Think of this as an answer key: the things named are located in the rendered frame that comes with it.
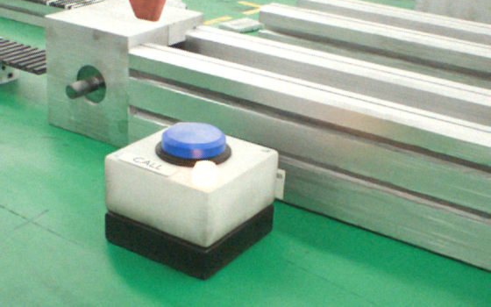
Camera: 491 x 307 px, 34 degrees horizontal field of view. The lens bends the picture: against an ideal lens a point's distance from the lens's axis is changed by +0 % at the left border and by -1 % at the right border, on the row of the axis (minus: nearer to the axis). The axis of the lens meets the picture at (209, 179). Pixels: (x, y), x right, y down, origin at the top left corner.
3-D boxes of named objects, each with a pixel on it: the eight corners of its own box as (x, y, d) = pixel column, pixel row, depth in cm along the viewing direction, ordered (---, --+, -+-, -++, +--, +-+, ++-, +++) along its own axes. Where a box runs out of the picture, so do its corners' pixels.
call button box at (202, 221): (103, 240, 52) (102, 150, 49) (191, 189, 59) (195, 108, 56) (204, 282, 48) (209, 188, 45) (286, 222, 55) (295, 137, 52)
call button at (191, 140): (147, 162, 50) (148, 132, 49) (186, 143, 53) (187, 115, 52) (200, 180, 48) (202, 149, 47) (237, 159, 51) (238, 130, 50)
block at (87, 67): (27, 132, 67) (21, 20, 63) (124, 95, 77) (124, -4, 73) (108, 160, 63) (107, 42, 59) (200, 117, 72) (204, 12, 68)
